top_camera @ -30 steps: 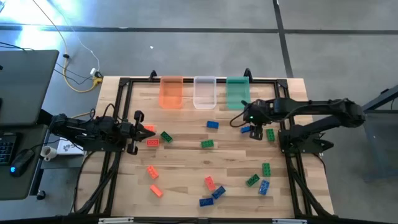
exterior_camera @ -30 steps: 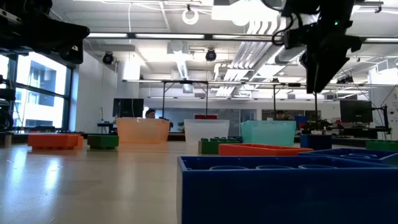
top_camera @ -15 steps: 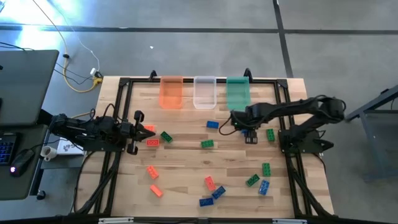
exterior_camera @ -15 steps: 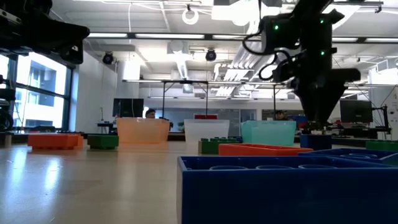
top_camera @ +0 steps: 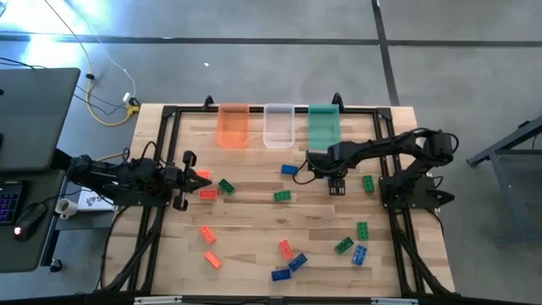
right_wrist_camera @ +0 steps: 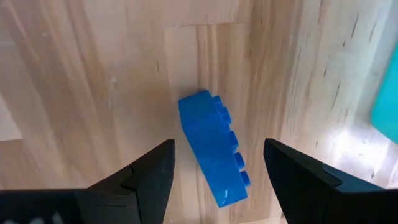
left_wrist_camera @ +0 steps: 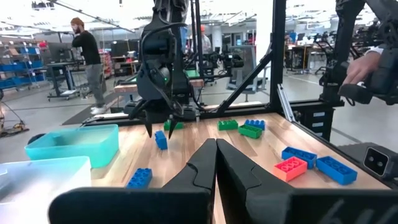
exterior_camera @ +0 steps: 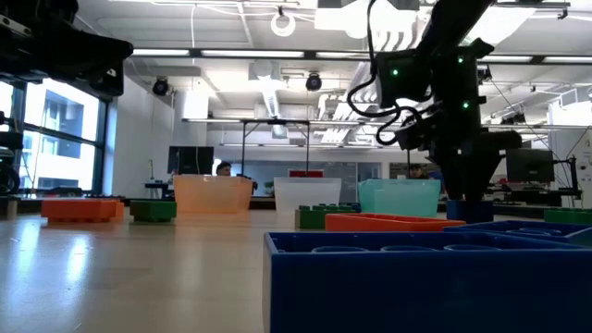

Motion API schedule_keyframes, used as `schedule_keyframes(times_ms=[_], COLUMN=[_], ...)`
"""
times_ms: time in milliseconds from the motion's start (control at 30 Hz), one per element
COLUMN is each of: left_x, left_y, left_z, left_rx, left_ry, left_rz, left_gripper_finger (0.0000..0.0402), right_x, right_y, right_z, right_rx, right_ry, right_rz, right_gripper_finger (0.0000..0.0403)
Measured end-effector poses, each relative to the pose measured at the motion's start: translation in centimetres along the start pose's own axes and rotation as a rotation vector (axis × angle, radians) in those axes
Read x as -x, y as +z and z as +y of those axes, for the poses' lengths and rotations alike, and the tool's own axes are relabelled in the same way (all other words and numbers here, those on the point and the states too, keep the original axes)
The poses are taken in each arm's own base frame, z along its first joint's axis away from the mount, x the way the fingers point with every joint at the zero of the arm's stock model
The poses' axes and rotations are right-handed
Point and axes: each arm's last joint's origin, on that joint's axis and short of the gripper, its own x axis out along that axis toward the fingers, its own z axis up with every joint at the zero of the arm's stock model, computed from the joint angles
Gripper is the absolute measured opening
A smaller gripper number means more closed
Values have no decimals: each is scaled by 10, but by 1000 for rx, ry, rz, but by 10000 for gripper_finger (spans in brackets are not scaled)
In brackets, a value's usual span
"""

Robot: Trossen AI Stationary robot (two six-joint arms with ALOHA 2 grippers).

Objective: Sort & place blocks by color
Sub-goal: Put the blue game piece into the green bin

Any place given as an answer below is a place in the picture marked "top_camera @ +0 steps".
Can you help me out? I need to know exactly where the backlit black keyboard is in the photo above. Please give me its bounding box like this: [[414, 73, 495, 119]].
[[0, 180, 23, 226]]

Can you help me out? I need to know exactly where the dark side desk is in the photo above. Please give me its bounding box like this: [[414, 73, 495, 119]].
[[0, 169, 67, 273]]

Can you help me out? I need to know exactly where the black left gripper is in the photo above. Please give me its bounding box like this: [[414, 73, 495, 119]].
[[163, 150, 213, 212]]

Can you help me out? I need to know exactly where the black computer mouse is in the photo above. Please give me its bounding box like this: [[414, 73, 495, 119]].
[[12, 202, 48, 242]]

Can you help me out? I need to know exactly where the grey laptop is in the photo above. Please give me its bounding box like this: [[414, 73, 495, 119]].
[[0, 67, 81, 173]]

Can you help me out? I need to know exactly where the white mug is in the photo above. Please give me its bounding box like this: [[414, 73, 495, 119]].
[[54, 197, 80, 221]]

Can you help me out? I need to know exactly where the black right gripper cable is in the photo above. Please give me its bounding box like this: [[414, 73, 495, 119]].
[[291, 158, 319, 186]]

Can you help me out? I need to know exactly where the yellow extension cable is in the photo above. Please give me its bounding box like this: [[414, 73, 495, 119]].
[[41, 0, 141, 127]]

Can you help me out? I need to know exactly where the translucent orange plastic bin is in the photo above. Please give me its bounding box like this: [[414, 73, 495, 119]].
[[216, 103, 251, 150]]

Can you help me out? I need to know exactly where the white bracket strip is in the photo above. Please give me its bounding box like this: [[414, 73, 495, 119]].
[[371, 297, 419, 305], [134, 297, 183, 305]]

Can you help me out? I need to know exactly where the translucent teal plastic bin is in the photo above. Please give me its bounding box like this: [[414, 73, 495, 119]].
[[307, 103, 342, 152]]

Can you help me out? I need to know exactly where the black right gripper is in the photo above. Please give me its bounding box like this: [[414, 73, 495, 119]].
[[305, 142, 355, 197]]

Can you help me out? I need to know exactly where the black aluminium table frame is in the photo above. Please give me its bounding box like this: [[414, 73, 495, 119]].
[[97, 103, 456, 298]]

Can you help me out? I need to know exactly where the grey metal cart table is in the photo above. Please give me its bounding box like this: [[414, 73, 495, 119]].
[[465, 114, 542, 249]]

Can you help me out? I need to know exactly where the white printed paper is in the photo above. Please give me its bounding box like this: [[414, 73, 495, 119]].
[[77, 187, 116, 213]]

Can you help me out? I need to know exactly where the clear plastic bin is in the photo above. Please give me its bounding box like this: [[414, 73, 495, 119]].
[[263, 103, 296, 150]]

